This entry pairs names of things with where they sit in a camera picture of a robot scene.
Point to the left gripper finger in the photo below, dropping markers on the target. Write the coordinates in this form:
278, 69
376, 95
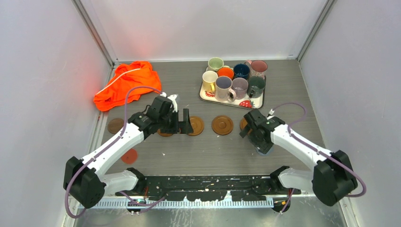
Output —
176, 127
186, 124

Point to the wooden coaster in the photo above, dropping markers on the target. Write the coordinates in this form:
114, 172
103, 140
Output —
243, 123
197, 125
222, 125
164, 134
115, 125

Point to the orange cloth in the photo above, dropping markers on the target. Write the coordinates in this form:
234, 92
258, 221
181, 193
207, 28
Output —
139, 75

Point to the blue coaster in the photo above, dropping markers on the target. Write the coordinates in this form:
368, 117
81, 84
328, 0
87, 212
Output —
264, 151

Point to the orange mug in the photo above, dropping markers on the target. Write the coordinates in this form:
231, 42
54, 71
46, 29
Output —
226, 71

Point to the white strawberry tray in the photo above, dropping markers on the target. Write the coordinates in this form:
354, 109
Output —
246, 102

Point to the pink speckled mug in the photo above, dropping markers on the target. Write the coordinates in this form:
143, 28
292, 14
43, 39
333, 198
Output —
257, 68

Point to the dark green mug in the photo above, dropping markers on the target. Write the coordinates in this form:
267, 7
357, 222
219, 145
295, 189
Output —
256, 86

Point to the light green mug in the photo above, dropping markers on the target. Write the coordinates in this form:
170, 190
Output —
215, 64

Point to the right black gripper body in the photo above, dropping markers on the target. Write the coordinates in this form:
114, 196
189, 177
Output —
262, 144

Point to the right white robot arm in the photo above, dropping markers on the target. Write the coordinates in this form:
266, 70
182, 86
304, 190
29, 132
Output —
330, 176

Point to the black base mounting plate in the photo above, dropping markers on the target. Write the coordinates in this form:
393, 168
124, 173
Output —
207, 187

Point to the aluminium front rail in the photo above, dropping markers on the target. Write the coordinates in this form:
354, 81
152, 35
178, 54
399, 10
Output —
124, 203

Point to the cream yellow mug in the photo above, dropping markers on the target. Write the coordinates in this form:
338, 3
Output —
209, 81

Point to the white pink-handled mug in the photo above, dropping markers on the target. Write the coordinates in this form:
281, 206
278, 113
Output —
224, 91

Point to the red coaster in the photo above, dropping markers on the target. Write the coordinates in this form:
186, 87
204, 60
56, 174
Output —
130, 156

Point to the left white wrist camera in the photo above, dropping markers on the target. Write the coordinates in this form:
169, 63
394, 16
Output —
174, 98

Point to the dark blue mug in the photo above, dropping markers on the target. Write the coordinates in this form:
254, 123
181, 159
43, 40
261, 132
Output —
241, 71

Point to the lilac mug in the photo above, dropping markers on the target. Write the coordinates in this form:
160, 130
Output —
240, 86

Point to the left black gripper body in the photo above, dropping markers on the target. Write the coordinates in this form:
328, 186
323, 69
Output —
169, 122

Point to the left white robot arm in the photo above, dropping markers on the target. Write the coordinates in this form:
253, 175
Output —
86, 179

